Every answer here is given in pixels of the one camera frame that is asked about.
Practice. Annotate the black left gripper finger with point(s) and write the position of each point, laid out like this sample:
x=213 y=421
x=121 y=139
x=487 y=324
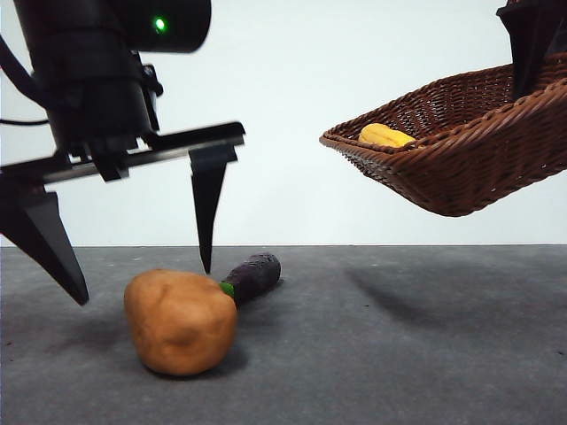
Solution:
x=40 y=230
x=208 y=195

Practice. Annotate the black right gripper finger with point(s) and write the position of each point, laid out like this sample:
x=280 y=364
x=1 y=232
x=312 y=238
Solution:
x=558 y=42
x=527 y=57

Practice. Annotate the purple toy eggplant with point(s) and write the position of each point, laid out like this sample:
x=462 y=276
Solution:
x=257 y=276

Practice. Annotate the brown woven wicker basket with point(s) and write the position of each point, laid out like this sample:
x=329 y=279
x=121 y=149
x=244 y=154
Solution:
x=465 y=168

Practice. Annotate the brown toy potato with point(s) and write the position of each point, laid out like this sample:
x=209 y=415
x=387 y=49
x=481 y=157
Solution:
x=177 y=323

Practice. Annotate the yellow toy corn cob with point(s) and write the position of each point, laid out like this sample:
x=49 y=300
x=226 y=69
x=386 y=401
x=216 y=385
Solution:
x=385 y=135

